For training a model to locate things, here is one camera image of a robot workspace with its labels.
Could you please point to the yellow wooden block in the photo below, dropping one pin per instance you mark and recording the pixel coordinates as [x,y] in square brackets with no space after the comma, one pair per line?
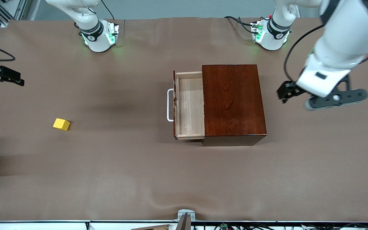
[61,124]

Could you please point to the brown cardboard piece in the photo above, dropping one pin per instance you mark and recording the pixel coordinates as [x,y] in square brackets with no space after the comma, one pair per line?
[152,227]

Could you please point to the light wood drawer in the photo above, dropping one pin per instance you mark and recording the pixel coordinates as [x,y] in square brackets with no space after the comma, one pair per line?
[188,105]

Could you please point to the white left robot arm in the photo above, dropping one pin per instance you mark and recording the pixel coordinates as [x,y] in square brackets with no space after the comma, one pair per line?
[343,35]

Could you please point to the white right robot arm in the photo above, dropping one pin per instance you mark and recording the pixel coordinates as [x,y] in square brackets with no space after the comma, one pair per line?
[94,38]

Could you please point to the dark red wooden cabinet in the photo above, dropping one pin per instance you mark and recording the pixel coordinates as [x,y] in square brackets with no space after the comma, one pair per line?
[232,102]

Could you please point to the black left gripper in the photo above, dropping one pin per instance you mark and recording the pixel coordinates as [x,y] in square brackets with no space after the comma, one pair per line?
[288,90]

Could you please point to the grey metal clamp bracket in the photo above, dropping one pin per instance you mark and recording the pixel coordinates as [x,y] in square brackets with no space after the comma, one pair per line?
[185,214]

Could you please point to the brown table cover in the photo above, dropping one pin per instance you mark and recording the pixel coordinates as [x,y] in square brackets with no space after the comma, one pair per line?
[123,166]

